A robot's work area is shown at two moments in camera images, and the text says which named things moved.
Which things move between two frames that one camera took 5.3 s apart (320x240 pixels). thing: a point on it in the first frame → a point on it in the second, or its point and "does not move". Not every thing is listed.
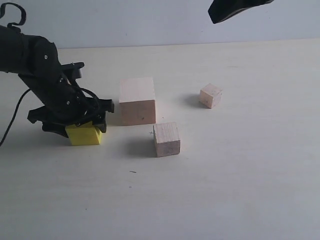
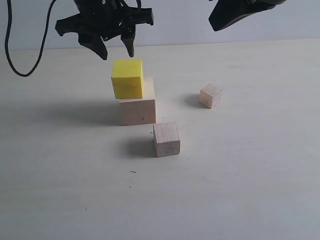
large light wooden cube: [137, 105] does not move
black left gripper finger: [55, 127] → [94, 43]
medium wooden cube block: [167, 140] does not move
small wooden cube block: [210, 95] does not move
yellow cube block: [85, 134] → [127, 79]
